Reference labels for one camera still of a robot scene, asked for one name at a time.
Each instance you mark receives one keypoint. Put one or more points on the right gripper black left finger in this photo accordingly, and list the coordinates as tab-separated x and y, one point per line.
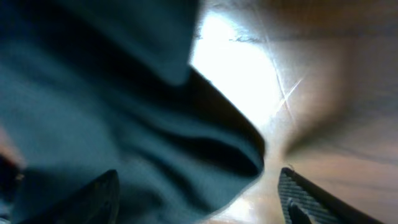
97	202

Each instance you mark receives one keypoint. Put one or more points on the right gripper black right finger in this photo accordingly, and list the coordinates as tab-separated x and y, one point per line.
304	202

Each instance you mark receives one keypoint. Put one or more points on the black pants with red waistband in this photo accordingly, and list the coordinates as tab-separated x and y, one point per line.
89	86

